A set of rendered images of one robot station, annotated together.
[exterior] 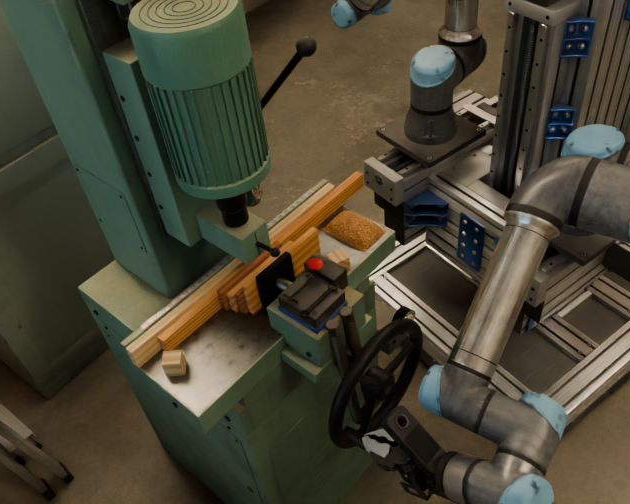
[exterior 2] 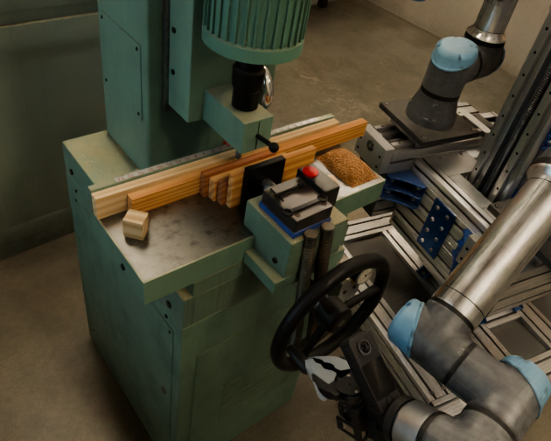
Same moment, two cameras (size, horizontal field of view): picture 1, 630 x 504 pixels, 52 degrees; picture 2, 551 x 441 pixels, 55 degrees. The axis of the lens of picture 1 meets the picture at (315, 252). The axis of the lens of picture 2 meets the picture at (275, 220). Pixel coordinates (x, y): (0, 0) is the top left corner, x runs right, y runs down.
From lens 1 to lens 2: 0.34 m
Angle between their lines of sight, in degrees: 3
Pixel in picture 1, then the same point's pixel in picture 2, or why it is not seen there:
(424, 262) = (376, 245)
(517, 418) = (499, 377)
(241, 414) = (185, 301)
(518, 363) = not seen: hidden behind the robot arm
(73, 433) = (10, 297)
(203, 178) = (233, 32)
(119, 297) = (99, 162)
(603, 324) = (524, 346)
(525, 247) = (549, 203)
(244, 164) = (280, 32)
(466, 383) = (449, 325)
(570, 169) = not seen: outside the picture
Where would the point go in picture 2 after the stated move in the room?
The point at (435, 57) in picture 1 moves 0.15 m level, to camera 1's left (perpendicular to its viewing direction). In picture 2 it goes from (460, 46) to (407, 36)
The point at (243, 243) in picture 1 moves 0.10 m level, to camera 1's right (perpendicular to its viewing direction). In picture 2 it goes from (245, 128) to (298, 137)
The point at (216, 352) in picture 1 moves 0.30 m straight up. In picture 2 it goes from (181, 229) to (187, 83)
